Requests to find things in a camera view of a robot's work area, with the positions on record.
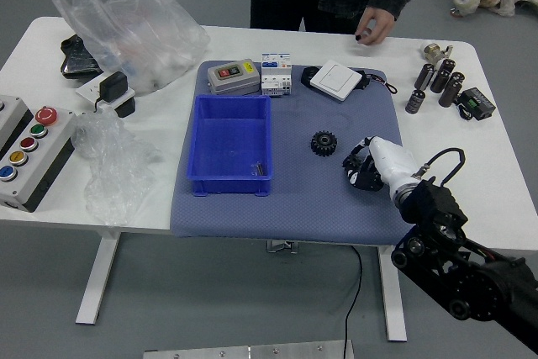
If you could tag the black cylindrical capacitor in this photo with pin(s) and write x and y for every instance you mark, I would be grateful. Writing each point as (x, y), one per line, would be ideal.
(425, 76)
(446, 67)
(449, 94)
(415, 101)
(439, 80)
(457, 79)

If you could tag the tiny black cube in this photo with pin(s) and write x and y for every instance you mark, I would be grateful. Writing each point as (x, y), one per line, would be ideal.
(359, 37)

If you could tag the black module green terminal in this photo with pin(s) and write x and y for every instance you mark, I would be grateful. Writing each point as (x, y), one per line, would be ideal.
(477, 101)

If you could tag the grey push-button switch box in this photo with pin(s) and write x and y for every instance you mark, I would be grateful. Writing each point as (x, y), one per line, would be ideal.
(231, 77)

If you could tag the big black gear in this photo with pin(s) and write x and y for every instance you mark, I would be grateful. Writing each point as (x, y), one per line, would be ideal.
(324, 145)

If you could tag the white table leg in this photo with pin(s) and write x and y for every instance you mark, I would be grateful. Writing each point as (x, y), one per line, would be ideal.
(98, 279)
(391, 300)

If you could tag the blue plastic box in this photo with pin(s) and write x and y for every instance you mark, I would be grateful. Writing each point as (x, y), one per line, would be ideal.
(229, 140)

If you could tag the blue-grey padded mat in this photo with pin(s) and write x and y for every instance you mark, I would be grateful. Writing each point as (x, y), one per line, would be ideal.
(294, 216)

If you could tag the person's left hand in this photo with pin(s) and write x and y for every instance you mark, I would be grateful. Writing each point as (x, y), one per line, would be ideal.
(378, 24)

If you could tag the black block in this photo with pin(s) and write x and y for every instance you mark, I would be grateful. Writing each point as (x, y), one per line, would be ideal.
(125, 107)

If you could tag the silver metal fitting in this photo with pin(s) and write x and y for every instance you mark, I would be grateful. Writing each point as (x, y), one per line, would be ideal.
(433, 52)

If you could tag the black round socket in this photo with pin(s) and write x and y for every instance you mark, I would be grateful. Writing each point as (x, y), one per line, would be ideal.
(306, 77)

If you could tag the small metal screws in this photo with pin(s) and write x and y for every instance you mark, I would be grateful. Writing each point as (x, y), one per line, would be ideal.
(258, 168)

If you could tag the white circuit breaker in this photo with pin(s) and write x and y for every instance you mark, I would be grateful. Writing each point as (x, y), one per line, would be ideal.
(276, 75)

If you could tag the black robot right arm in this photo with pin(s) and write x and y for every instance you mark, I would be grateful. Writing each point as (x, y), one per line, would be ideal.
(462, 275)

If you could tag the white socket plate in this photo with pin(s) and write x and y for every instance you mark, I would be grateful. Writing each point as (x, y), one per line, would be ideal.
(86, 91)

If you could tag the grey box with black side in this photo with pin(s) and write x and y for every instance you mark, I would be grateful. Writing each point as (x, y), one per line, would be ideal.
(8, 112)

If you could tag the grey control box coloured buttons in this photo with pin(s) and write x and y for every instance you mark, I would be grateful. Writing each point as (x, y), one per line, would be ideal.
(38, 157)

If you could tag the silver metal plate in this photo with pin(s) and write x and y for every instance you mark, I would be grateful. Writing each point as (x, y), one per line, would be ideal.
(248, 351)

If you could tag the crumpled clear plastic wrap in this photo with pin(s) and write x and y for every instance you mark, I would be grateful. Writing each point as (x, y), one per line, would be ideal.
(109, 165)

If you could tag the large clear plastic bag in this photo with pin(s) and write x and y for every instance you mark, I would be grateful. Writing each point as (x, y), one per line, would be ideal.
(138, 39)

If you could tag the black power adapter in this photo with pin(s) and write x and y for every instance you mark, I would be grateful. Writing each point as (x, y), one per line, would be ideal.
(111, 86)

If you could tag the metal bracket under table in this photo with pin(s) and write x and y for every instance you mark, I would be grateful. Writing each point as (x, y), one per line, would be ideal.
(281, 246)

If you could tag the white wall switch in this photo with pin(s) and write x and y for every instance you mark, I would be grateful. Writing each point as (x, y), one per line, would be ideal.
(336, 80)

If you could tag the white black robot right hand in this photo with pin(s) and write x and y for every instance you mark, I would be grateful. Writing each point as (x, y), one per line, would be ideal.
(393, 161)

